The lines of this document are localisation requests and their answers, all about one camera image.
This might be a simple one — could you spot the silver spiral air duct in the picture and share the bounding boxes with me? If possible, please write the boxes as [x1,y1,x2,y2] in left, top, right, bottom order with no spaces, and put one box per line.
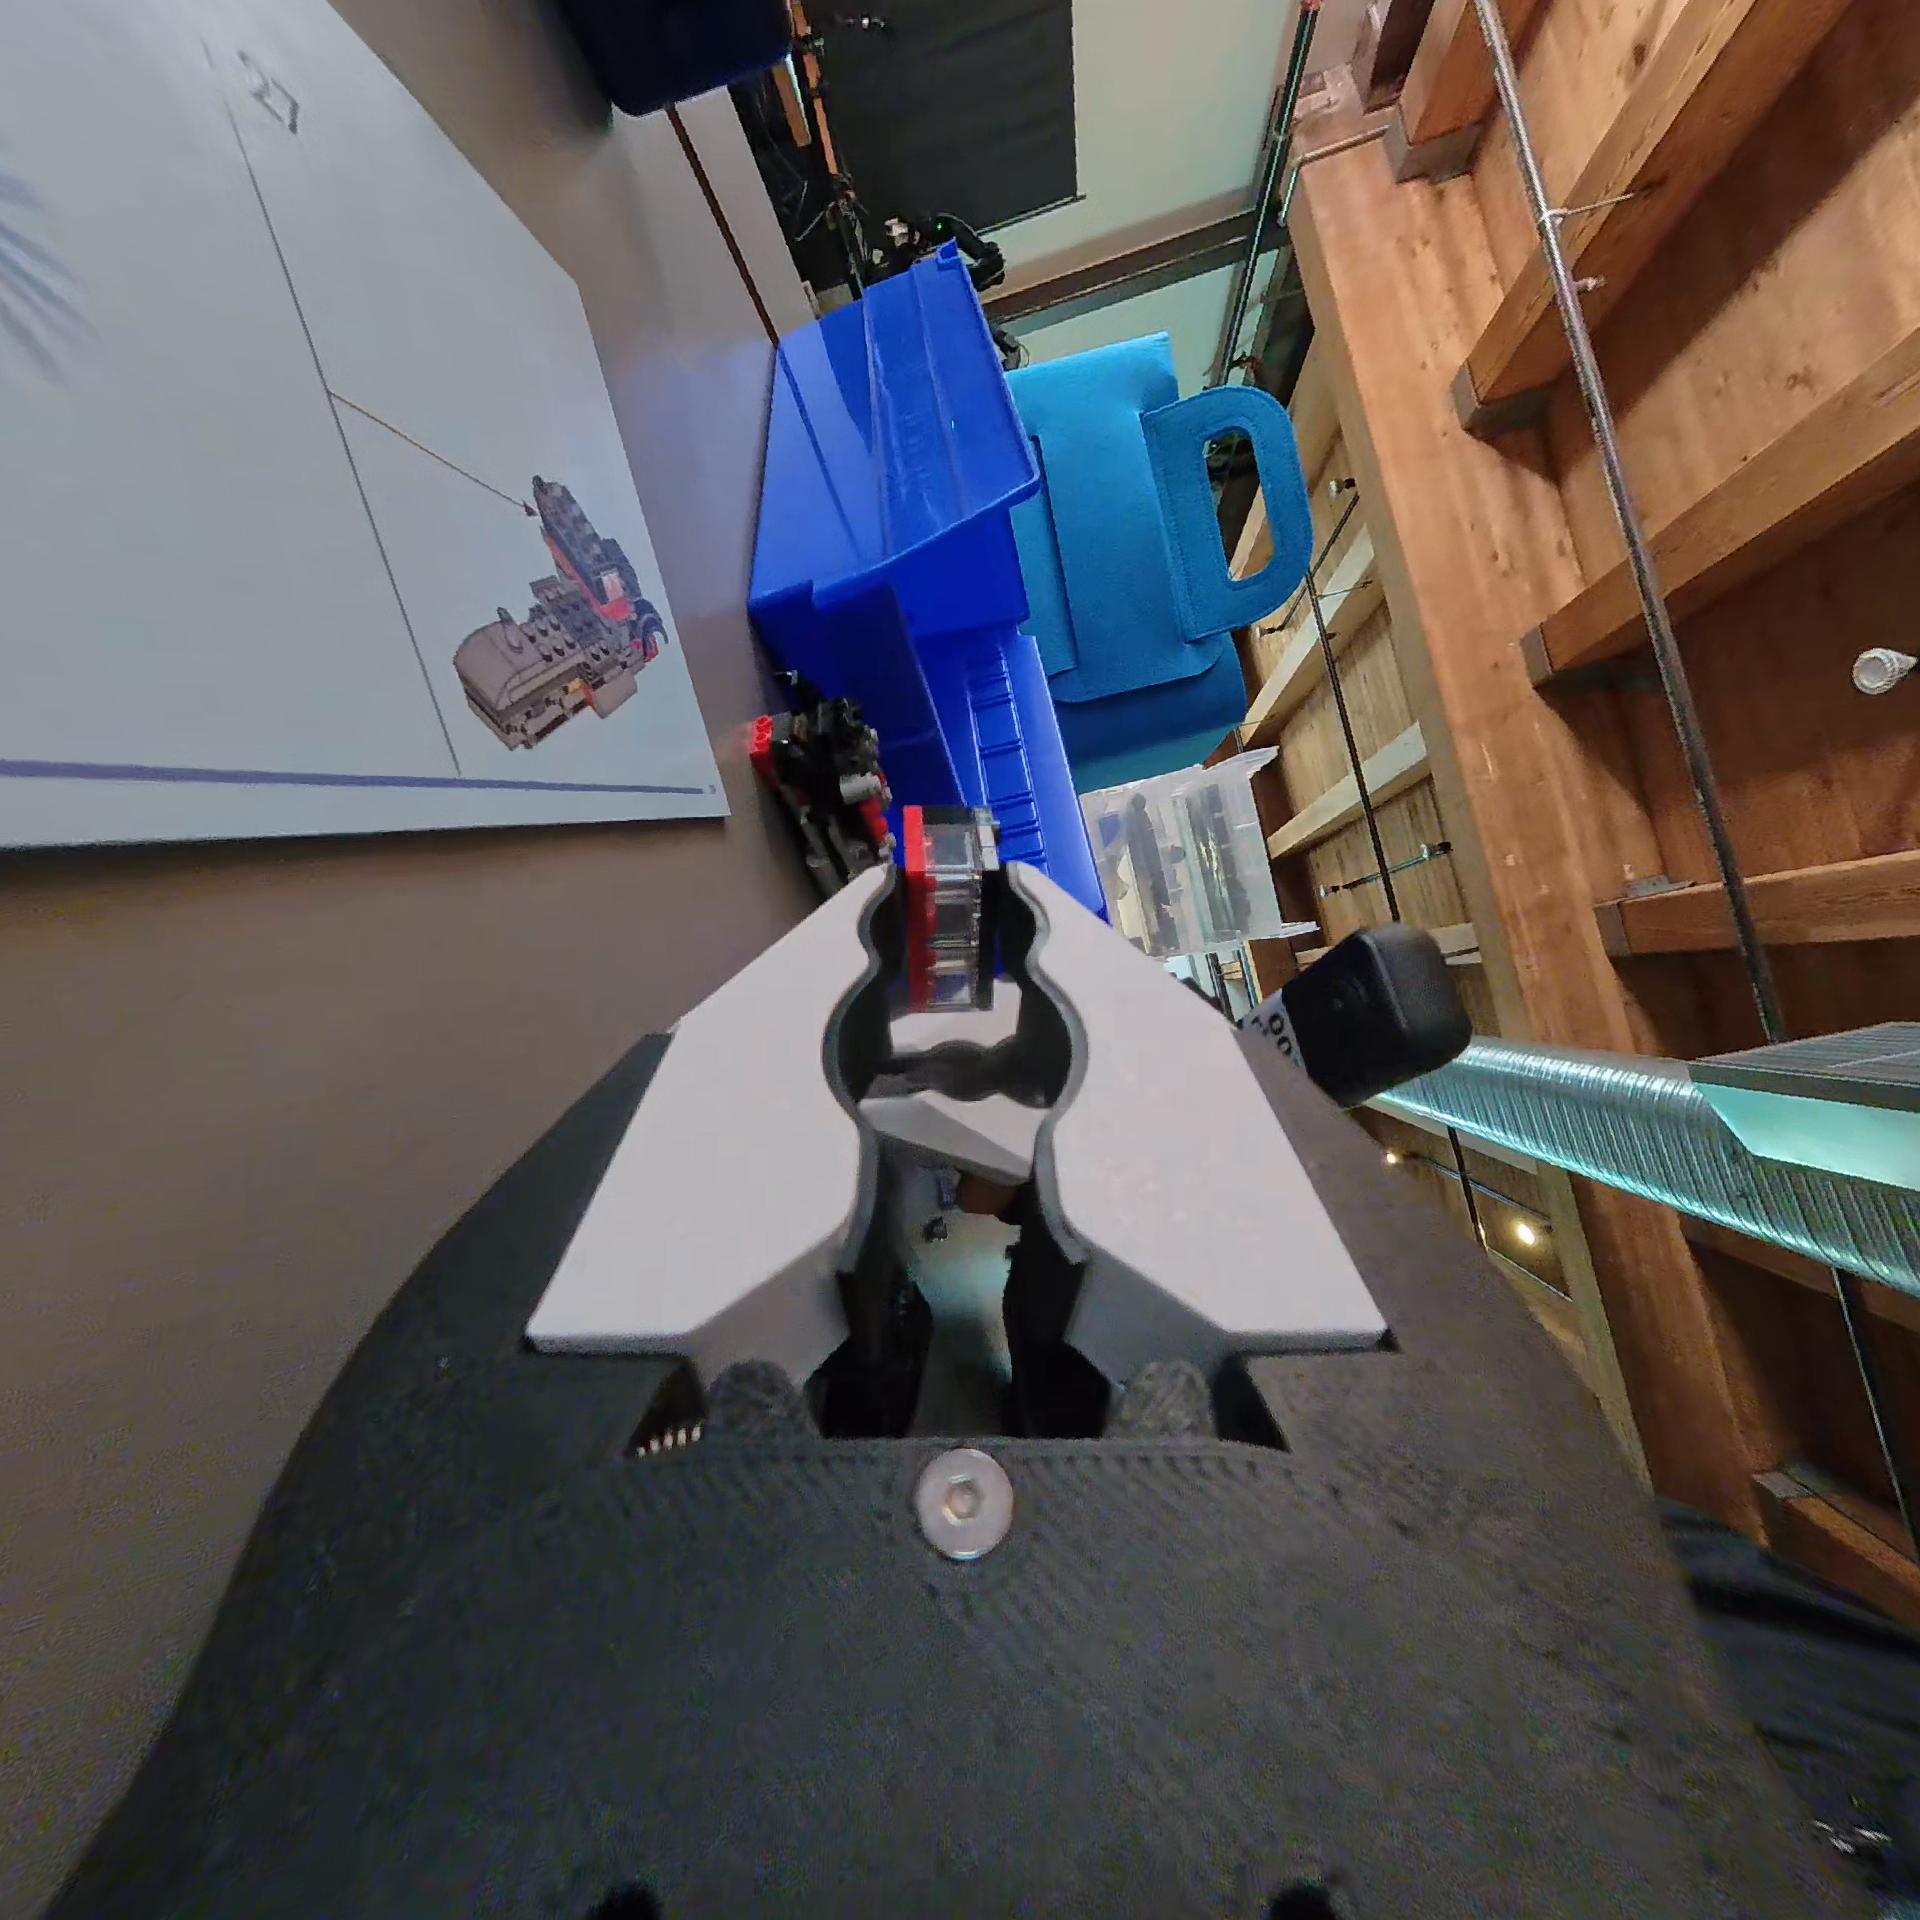
[1353,1022,1920,1303]

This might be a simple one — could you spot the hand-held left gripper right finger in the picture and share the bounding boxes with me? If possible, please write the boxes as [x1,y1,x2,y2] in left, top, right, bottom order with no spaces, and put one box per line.
[996,857,1394,1425]

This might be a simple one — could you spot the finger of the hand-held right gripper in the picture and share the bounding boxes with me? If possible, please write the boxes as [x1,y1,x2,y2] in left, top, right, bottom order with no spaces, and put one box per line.
[862,1034,1059,1187]

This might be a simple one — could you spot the black power bank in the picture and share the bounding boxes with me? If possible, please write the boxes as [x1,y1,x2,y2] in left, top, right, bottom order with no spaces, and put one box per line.
[557,0,799,119]

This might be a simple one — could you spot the small black red brick assembly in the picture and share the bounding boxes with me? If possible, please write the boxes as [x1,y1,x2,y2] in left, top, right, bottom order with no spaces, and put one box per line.
[894,804,1002,1008]

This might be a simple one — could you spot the large black screen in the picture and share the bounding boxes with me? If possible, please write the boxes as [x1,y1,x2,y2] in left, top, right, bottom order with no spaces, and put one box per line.
[816,0,1084,205]

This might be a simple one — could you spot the clear plastic storage box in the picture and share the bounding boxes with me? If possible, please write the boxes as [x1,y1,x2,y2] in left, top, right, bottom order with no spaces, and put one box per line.
[1078,750,1283,964]

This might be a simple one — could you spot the black device with green light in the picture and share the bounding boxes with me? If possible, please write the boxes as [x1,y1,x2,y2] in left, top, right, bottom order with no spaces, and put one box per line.
[886,208,1008,291]

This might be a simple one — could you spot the blue felt bag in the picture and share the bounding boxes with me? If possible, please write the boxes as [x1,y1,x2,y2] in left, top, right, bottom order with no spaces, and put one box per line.
[1002,333,1319,754]

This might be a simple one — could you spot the blue plastic bin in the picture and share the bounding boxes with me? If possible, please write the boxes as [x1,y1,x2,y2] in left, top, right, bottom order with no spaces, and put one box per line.
[748,248,1044,812]
[890,623,1112,924]

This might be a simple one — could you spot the person's right forearm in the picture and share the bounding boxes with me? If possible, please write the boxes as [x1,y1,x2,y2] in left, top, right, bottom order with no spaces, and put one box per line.
[1656,1503,1920,1920]

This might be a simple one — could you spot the light blue instruction booklet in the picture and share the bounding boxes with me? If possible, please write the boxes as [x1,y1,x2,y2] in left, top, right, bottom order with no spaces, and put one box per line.
[0,0,731,850]

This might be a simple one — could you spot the grey black toy brick model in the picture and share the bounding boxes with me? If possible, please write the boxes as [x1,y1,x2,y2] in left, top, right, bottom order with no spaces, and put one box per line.
[748,672,905,903]

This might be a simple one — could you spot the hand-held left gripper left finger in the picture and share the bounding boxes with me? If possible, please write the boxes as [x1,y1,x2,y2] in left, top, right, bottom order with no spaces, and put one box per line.
[523,863,905,1415]

